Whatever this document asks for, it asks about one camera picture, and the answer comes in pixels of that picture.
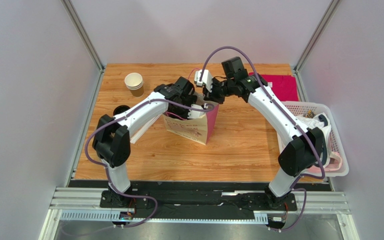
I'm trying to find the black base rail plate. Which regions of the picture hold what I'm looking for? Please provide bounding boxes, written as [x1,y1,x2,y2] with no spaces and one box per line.
[68,179,333,221]

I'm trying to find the beige Cakes paper bag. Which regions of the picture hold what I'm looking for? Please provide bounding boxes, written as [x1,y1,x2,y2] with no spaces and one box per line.
[163,76,219,145]

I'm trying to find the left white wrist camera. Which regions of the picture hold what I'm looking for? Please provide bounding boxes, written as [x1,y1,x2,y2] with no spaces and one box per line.
[187,103,215,120]

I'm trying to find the folded red t-shirt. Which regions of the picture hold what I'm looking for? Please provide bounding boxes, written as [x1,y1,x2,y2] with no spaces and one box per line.
[262,75,299,102]

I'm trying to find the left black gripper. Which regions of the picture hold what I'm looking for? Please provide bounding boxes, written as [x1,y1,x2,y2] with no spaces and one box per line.
[168,95,198,128]

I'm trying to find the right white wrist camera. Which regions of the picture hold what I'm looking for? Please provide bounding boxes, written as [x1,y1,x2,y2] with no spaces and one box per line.
[193,69,213,91]

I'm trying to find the white and pink clothes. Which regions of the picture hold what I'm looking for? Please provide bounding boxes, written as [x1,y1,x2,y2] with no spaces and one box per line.
[296,113,343,173]

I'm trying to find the white plastic laundry basket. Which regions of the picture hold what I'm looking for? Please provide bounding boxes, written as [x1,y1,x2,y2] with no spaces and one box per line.
[283,101,349,177]

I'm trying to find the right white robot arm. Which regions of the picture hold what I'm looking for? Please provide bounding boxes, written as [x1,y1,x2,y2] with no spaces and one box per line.
[194,56,328,209]

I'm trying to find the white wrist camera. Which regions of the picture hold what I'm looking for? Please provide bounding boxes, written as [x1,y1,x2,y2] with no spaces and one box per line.
[193,69,213,91]
[187,103,215,120]

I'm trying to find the stack of black lids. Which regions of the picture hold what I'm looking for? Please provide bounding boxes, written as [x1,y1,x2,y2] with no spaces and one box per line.
[112,105,130,116]

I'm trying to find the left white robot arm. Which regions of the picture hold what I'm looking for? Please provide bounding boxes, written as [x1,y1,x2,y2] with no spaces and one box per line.
[85,77,198,208]

